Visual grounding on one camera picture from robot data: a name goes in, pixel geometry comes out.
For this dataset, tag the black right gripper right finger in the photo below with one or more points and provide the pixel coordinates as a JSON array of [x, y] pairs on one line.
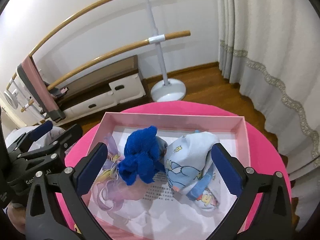
[[262, 209]]

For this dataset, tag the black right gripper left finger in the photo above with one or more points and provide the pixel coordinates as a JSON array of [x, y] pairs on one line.
[[44, 218]]

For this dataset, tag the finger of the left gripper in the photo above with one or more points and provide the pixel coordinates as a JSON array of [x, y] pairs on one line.
[[60, 145], [23, 138]]

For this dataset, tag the grey white pillow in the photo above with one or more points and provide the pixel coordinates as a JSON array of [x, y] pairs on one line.
[[45, 140]]

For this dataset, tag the small white desk fan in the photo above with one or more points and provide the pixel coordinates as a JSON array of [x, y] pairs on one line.
[[11, 98]]

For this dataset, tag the lilac organza scrunchie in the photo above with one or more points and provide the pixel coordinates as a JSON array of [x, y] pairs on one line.
[[109, 191]]

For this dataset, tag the low white drawer cabinet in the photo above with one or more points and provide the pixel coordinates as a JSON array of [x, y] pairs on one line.
[[106, 87]]

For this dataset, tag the royal blue fuzzy cloth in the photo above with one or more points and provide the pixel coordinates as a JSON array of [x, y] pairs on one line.
[[142, 157]]

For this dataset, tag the light blue cartoon print cloth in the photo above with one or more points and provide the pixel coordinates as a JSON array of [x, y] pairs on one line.
[[191, 171]]

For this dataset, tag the pink rectangular storage box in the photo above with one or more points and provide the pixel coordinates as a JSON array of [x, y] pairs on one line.
[[231, 131]]

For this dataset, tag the cream curtain with lace trim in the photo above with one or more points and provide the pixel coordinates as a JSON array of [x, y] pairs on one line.
[[271, 49]]

